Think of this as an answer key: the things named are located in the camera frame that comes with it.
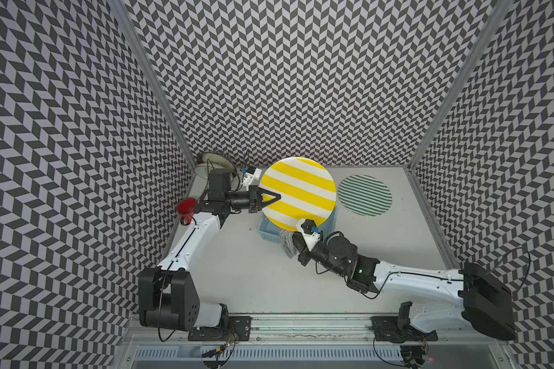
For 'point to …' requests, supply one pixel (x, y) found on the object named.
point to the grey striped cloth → (287, 242)
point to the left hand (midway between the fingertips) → (279, 201)
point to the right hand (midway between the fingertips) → (289, 235)
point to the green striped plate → (364, 195)
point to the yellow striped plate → (307, 191)
